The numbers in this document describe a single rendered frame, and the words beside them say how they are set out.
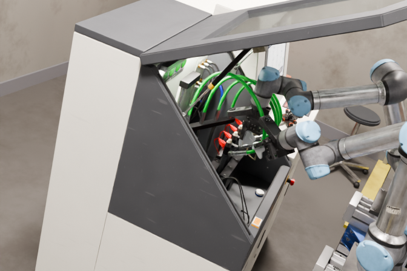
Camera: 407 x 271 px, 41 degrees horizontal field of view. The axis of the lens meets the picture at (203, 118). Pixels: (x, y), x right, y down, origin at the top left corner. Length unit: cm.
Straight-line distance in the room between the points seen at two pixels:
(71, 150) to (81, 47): 43
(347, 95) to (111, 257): 116
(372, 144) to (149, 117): 77
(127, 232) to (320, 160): 86
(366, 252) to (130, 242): 96
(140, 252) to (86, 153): 46
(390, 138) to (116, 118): 96
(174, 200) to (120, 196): 23
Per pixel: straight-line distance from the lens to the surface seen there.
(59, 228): 246
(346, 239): 254
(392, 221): 177
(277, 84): 213
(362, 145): 189
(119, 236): 230
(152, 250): 226
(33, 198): 356
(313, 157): 184
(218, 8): 253
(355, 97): 210
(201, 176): 200
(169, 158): 201
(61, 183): 233
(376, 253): 180
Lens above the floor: 220
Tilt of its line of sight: 27 degrees down
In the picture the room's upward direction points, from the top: 17 degrees clockwise
